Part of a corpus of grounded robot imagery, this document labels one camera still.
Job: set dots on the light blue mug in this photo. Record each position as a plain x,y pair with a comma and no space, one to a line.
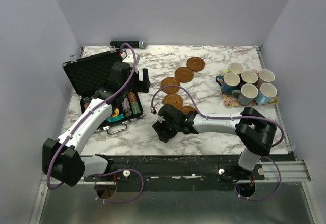
267,92

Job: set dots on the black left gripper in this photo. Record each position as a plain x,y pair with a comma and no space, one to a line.
143,86

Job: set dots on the grey blue mug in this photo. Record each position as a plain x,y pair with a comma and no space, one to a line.
246,94

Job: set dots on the pink mug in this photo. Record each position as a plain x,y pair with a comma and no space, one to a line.
266,75

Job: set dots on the aluminium mounting rail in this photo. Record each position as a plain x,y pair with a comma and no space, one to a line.
288,171

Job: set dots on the floral serving tray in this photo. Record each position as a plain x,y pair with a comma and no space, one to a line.
231,101

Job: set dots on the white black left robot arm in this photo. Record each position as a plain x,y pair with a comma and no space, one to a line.
61,157

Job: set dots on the yellow dealer button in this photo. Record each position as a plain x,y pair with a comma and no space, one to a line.
115,113

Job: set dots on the teal mug middle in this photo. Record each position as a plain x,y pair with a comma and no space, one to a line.
249,77

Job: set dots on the teal rectangular block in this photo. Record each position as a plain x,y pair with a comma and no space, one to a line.
116,118

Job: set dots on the light green mug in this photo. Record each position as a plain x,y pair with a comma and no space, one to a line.
234,67

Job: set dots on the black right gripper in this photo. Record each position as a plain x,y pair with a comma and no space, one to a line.
161,129

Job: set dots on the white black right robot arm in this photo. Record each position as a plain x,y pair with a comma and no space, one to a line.
254,130

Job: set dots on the brown wooden coaster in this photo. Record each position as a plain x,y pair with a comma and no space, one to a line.
195,63
170,85
184,74
174,100
187,109

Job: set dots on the dark blue mug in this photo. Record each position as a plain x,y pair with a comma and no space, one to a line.
228,82

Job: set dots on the black poker chip case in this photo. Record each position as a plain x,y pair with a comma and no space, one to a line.
89,74

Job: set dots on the black microphone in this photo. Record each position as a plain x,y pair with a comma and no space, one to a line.
134,44

